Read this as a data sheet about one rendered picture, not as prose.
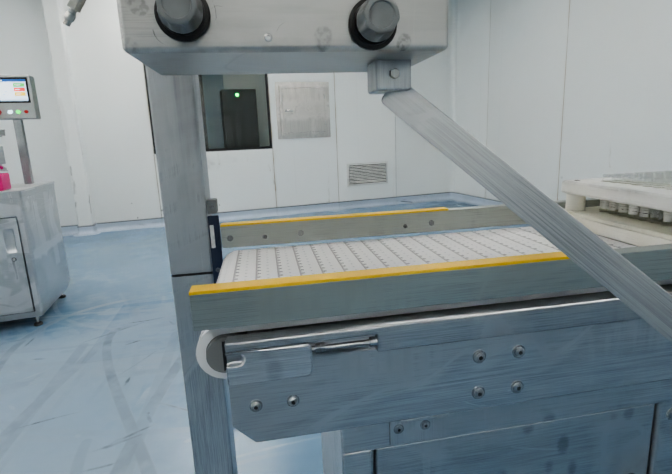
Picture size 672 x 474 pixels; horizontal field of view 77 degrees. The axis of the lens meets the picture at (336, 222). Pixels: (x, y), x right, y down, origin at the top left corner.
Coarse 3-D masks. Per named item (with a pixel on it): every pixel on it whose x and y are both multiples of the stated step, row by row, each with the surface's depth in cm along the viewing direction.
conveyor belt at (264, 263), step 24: (360, 240) 63; (384, 240) 63; (408, 240) 62; (432, 240) 62; (456, 240) 61; (480, 240) 61; (504, 240) 60; (528, 240) 60; (240, 264) 54; (264, 264) 53; (288, 264) 53; (312, 264) 52; (336, 264) 52; (360, 264) 52; (384, 264) 51; (408, 264) 51; (600, 288) 42; (384, 312) 39; (408, 312) 39
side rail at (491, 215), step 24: (384, 216) 64; (408, 216) 64; (432, 216) 65; (456, 216) 66; (480, 216) 66; (504, 216) 67; (240, 240) 61; (264, 240) 61; (288, 240) 62; (312, 240) 62
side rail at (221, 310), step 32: (640, 256) 40; (288, 288) 35; (320, 288) 35; (352, 288) 36; (384, 288) 36; (416, 288) 37; (448, 288) 37; (480, 288) 38; (512, 288) 38; (544, 288) 39; (576, 288) 40; (192, 320) 34; (224, 320) 34; (256, 320) 35; (288, 320) 35
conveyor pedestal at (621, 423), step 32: (640, 384) 49; (448, 416) 45; (480, 416) 46; (512, 416) 47; (544, 416) 47; (576, 416) 49; (608, 416) 50; (640, 416) 51; (352, 448) 44; (384, 448) 46; (416, 448) 46; (448, 448) 47; (480, 448) 48; (512, 448) 49; (544, 448) 49; (576, 448) 50; (608, 448) 51; (640, 448) 52
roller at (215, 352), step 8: (216, 336) 36; (224, 336) 36; (208, 344) 36; (216, 344) 36; (208, 352) 36; (216, 352) 36; (224, 352) 36; (208, 360) 36; (216, 360) 36; (224, 360) 36; (216, 368) 36; (224, 368) 36
